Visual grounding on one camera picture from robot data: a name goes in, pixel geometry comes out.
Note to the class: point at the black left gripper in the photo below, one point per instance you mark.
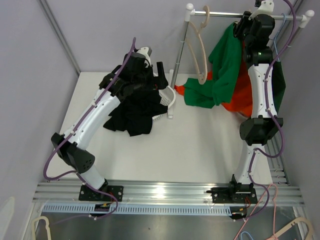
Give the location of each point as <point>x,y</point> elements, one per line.
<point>161,81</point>

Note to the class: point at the aluminium mounting rail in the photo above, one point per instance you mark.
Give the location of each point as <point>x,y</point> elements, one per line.
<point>67,190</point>

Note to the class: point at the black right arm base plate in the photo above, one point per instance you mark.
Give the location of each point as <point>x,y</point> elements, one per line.
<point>224,195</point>

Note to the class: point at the orange t shirt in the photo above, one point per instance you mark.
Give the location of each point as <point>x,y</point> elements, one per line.
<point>241,101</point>

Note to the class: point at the white perforated plastic basket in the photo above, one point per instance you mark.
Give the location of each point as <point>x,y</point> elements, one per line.
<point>168,98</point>

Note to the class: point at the beige hanger bottom right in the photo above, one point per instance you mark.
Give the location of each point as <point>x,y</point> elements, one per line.
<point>295,223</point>

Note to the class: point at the black t shirt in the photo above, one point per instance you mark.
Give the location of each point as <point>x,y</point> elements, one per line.
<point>135,114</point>

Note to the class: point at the white slotted cable duct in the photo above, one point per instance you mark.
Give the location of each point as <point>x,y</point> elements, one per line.
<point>138,209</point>

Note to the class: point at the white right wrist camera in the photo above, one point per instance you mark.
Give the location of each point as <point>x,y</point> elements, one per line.
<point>263,7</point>

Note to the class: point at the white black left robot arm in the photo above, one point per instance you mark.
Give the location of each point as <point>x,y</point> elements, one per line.
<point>114,88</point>

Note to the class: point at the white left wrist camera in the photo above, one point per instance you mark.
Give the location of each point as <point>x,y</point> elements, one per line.
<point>146,51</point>

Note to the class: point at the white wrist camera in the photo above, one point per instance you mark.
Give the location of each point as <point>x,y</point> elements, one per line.
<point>146,51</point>
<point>263,7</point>

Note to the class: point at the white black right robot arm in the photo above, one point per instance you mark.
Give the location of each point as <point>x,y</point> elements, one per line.
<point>264,123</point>

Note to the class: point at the dark green t shirt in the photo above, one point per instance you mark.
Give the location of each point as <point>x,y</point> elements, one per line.
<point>278,85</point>

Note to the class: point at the beige plastic hanger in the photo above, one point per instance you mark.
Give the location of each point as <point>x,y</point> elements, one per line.
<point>200,61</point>

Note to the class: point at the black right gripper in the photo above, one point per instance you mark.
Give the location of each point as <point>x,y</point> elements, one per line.
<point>244,22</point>

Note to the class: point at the blue hanger bottom right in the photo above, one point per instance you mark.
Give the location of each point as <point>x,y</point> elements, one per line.
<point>244,235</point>

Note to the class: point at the pink hanger bottom right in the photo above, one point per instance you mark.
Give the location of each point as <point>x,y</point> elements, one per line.
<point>252,214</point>

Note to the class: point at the blue wire hanger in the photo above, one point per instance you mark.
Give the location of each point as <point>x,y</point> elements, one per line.
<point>276,37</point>

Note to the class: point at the white metal clothes rack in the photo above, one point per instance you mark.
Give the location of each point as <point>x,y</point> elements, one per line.
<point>299,23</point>

